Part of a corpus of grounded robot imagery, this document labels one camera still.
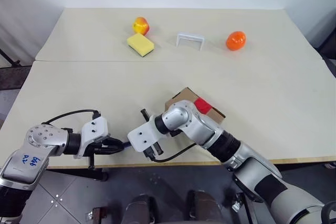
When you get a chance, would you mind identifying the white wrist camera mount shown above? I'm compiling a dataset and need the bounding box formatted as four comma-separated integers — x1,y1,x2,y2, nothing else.
73,116,109,159
127,115,161,153

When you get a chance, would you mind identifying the white plastic frame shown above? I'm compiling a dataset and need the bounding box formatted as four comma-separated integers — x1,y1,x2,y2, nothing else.
176,33,205,51

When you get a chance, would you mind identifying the brown cardboard box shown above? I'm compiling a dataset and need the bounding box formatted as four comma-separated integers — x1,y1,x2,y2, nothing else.
164,87,226,125

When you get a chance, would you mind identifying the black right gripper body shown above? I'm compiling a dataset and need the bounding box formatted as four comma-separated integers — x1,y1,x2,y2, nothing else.
141,108,165,161

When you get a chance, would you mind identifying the metal floor bracket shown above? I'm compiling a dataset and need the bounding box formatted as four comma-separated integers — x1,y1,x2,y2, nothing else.
85,207,108,221
232,192,246,213

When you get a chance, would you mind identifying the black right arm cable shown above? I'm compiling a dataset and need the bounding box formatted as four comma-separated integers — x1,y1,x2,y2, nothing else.
151,142,196,163

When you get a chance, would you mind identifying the dark rounded shape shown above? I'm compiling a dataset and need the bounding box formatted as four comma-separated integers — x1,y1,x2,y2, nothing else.
125,194,158,224
186,189,223,224

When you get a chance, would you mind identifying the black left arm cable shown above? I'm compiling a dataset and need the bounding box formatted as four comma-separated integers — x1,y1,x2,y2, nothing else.
41,109,102,125

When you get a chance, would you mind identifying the yellow sponge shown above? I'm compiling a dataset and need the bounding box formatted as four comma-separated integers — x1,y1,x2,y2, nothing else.
127,33,156,58

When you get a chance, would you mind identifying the orange fruit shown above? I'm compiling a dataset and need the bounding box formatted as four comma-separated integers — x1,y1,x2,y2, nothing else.
226,31,247,51

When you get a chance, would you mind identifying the black floor mat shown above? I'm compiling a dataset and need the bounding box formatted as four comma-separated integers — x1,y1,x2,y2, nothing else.
0,66,34,91

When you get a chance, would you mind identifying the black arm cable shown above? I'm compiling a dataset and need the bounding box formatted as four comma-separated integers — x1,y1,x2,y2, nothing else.
151,142,196,163
41,109,102,125

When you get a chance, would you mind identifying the red yellow apple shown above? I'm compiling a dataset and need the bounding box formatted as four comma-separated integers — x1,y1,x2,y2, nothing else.
132,16,150,36

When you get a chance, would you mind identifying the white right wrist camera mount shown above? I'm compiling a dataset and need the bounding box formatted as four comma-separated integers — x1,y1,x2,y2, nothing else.
127,115,161,153

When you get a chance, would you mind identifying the black tripod stand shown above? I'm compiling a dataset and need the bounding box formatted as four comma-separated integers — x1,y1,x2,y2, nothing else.
0,48,22,67

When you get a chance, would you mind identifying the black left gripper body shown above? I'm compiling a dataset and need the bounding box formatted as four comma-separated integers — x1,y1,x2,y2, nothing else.
88,136,106,169

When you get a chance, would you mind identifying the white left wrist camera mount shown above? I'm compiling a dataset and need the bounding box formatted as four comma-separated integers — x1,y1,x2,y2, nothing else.
73,116,109,159

